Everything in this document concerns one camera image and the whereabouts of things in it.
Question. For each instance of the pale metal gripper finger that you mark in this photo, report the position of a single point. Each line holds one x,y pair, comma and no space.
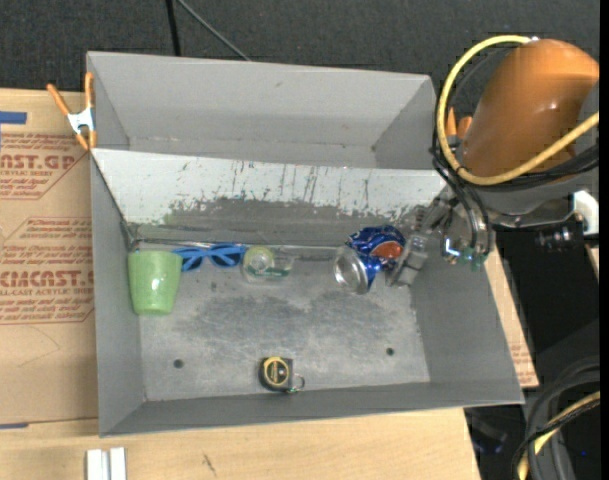
417,244
406,273

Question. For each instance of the crushed blue drink can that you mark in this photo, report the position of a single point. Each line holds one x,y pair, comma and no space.
369,250

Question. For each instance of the blue sunglasses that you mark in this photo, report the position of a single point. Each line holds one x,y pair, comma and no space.
219,255

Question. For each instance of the grey metal bin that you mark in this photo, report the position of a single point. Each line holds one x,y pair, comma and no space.
304,323

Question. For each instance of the brown cardboard board red print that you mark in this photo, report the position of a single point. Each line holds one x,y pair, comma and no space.
44,348

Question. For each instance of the black and yellow tape measure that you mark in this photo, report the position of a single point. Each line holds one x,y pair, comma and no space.
275,371

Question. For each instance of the black cylinder on white bracket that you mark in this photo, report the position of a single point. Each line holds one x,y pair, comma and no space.
586,208

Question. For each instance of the green plastic cup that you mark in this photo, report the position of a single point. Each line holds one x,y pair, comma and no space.
154,280

